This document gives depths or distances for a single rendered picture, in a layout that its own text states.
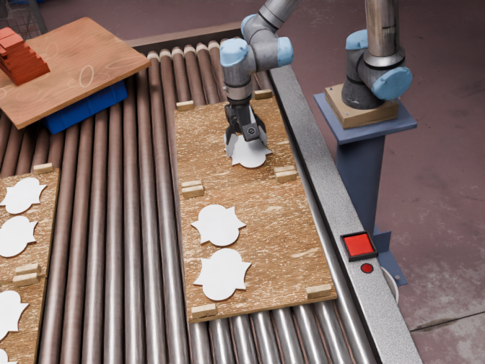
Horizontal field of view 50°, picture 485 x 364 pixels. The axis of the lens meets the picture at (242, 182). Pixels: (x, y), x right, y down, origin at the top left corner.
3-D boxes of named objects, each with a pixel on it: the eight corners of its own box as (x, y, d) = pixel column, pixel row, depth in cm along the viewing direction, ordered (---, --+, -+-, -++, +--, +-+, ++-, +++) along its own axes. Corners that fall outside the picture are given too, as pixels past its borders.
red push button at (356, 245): (366, 236, 135) (366, 232, 134) (374, 254, 131) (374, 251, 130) (343, 240, 135) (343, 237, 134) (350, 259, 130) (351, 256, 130)
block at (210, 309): (217, 308, 122) (216, 302, 120) (218, 315, 121) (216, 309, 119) (191, 313, 122) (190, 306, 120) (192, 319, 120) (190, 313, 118)
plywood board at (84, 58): (88, 19, 214) (86, 16, 213) (151, 65, 184) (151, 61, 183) (-32, 70, 195) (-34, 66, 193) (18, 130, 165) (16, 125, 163)
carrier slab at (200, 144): (275, 97, 181) (274, 94, 180) (299, 178, 152) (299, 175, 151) (175, 113, 180) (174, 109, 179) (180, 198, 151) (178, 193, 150)
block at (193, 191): (203, 191, 150) (202, 184, 148) (204, 195, 148) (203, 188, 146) (182, 194, 150) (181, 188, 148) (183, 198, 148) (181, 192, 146)
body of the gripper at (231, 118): (249, 114, 159) (245, 80, 150) (259, 130, 153) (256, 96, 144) (225, 121, 157) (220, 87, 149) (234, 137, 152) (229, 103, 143)
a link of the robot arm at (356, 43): (373, 57, 175) (374, 19, 165) (392, 77, 165) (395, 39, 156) (339, 67, 174) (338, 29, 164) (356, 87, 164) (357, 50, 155)
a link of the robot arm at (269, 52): (281, 24, 144) (242, 33, 143) (294, 43, 136) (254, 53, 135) (282, 50, 149) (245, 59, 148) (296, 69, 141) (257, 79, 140)
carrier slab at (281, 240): (299, 178, 152) (299, 175, 151) (336, 298, 122) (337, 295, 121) (180, 198, 151) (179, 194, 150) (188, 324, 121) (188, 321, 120)
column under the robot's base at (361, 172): (373, 221, 256) (392, 68, 195) (408, 284, 229) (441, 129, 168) (299, 239, 253) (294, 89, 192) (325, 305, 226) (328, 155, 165)
